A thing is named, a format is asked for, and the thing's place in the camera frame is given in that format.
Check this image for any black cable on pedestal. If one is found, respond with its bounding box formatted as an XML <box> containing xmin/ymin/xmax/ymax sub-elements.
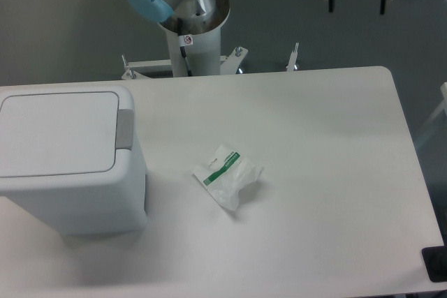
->
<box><xmin>177</xmin><ymin>18</ymin><xmax>193</xmax><ymax>77</ymax></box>

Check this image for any grey lid push button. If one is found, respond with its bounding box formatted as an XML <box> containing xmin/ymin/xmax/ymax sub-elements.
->
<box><xmin>115</xmin><ymin>109</ymin><xmax>134</xmax><ymax>150</ymax></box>

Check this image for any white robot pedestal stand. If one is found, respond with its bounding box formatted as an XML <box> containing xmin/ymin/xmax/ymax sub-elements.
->
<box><xmin>122</xmin><ymin>0</ymin><xmax>249</xmax><ymax>80</ymax></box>

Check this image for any black object at table edge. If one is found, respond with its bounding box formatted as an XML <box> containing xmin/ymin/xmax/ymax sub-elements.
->
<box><xmin>421</xmin><ymin>246</ymin><xmax>446</xmax><ymax>283</ymax></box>

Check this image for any white trash can lid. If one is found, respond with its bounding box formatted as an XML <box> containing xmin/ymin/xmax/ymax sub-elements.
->
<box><xmin>1</xmin><ymin>91</ymin><xmax>119</xmax><ymax>177</ymax></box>

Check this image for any white green plastic package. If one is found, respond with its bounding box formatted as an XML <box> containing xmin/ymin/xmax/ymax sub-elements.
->
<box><xmin>191</xmin><ymin>144</ymin><xmax>263</xmax><ymax>211</ymax></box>

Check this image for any white plastic trash can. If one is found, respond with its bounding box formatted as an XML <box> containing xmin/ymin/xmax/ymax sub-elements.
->
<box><xmin>1</xmin><ymin>84</ymin><xmax>147</xmax><ymax>235</ymax></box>

